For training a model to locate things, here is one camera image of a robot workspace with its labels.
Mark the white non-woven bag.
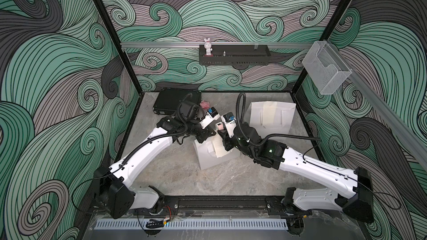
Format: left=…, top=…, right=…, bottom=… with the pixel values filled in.
left=245, top=101, right=296, bottom=137
left=193, top=137, right=241, bottom=170

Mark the cream lined paper receipt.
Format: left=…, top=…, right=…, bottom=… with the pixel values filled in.
left=262, top=101, right=277, bottom=126

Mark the pink stapler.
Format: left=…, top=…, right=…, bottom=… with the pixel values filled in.
left=215, top=122, right=225, bottom=131

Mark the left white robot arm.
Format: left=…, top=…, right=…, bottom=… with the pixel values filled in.
left=93, top=114, right=220, bottom=219

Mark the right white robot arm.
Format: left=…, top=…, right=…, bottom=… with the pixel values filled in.
left=218, top=124, right=374, bottom=223

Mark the small pink toy figure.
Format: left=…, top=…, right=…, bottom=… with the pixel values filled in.
left=200, top=101, right=211, bottom=110

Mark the black ribbed hard case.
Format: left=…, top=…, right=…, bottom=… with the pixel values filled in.
left=152, top=88, right=202, bottom=115

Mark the white rabbit figurine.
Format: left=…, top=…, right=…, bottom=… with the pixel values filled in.
left=203, top=38, right=213, bottom=57

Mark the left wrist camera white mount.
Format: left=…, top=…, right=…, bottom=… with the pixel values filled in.
left=200, top=107, right=220, bottom=129

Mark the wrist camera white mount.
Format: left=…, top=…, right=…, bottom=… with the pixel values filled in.
left=200, top=107, right=220, bottom=129
left=221, top=112, right=236, bottom=138

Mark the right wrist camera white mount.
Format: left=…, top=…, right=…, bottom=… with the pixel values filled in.
left=221, top=112, right=236, bottom=138

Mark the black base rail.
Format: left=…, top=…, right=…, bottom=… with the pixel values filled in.
left=159, top=196, right=312, bottom=218

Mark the black wall shelf tray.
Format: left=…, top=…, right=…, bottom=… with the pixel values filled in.
left=199, top=43, right=271, bottom=67

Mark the white slotted cable duct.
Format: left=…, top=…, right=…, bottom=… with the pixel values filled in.
left=94, top=218, right=288, bottom=231

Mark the aluminium wall rail back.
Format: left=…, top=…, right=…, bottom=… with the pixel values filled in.
left=120, top=41, right=314, bottom=50

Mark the aluminium wall rail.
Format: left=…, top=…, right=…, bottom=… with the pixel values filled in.
left=332, top=43, right=427, bottom=167
left=120, top=41, right=314, bottom=50

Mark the clear acrylic wall holder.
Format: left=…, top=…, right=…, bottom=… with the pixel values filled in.
left=302, top=41, right=352, bottom=95

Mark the black corner frame post right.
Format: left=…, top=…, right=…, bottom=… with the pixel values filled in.
left=291, top=0, right=352, bottom=96

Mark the black corner frame post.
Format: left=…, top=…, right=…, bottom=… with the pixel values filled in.
left=92, top=0, right=143, bottom=97
left=291, top=0, right=352, bottom=96

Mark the aluminium wall rail right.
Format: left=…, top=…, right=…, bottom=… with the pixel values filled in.
left=332, top=43, right=427, bottom=167

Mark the black corner frame post left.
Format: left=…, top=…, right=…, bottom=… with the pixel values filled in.
left=92, top=0, right=143, bottom=97

